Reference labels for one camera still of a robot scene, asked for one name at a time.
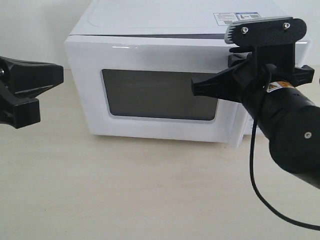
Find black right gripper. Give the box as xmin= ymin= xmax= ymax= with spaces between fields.
xmin=191 ymin=53 xmax=315 ymax=130

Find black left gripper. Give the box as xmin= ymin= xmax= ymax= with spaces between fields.
xmin=0 ymin=56 xmax=64 ymax=129

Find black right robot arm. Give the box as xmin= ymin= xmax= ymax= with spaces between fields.
xmin=191 ymin=57 xmax=320 ymax=188

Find white Midea microwave oven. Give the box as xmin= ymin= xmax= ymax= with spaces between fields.
xmin=63 ymin=0 xmax=312 ymax=148

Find white blue warning sticker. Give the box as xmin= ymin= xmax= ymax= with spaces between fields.
xmin=213 ymin=12 xmax=261 ymax=26

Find black camera cable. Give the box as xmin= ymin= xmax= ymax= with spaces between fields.
xmin=249 ymin=63 xmax=320 ymax=226

